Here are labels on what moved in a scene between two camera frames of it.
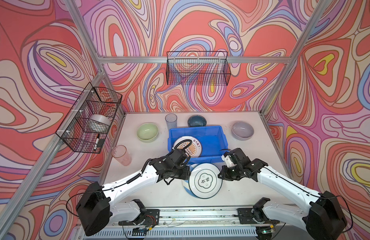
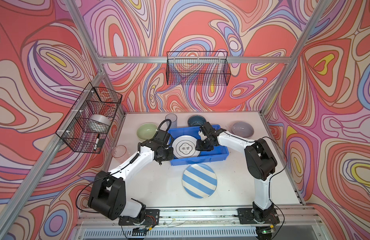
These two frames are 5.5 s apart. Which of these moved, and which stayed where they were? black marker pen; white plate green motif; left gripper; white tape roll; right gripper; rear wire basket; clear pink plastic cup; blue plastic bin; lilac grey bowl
Moved: right gripper; left gripper; white plate green motif
Stayed: black marker pen; lilac grey bowl; clear pink plastic cup; blue plastic bin; white tape roll; rear wire basket
